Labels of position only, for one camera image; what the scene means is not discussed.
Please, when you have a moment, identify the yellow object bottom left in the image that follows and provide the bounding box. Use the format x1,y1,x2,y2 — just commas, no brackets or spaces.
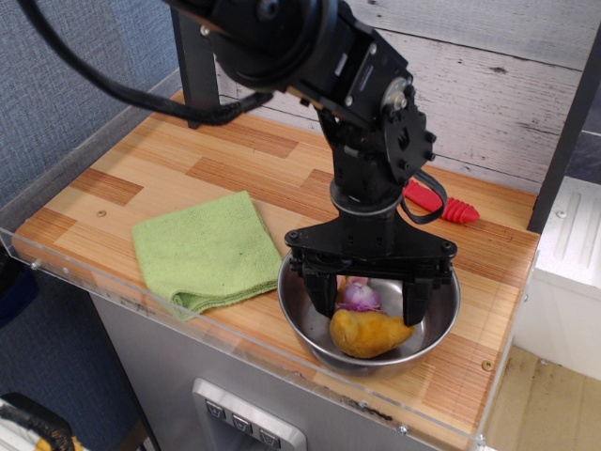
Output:
34,435,85,451

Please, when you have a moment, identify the dark left frame post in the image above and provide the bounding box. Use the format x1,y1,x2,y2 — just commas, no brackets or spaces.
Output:
171,8,221,111

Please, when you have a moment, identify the steel bowl pan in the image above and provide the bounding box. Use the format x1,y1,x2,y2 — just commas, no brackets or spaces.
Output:
278,255,461,378

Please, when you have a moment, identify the orange plush taco toy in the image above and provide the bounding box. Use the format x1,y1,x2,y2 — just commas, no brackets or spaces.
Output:
328,276,416,358

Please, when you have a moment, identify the dark right frame post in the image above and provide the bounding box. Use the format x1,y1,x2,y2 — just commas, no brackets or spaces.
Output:
527,29,600,234

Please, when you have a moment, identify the dark frame post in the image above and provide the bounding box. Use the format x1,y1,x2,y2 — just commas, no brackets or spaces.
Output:
527,29,600,234
171,8,221,111

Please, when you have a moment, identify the green folded cloth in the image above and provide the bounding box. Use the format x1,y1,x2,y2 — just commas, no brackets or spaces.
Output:
132,192,283,321

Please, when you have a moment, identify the clear acrylic front guard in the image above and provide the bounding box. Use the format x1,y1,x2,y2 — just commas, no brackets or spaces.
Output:
1,221,538,450

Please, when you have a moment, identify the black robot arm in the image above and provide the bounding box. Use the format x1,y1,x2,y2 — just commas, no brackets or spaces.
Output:
175,1,457,326

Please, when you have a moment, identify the red handled metal fork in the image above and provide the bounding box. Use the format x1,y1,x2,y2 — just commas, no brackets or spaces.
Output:
404,180,480,224

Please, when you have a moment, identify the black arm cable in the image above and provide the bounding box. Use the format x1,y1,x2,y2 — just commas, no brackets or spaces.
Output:
16,0,273,128

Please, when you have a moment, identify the silver control panel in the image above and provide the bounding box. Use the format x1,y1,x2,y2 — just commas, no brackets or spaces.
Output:
192,378,308,451

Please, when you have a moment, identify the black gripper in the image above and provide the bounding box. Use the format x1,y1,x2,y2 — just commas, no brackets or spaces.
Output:
285,211,457,326

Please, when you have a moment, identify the white ribbed side appliance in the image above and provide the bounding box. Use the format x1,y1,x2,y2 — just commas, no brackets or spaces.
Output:
513,177,600,380

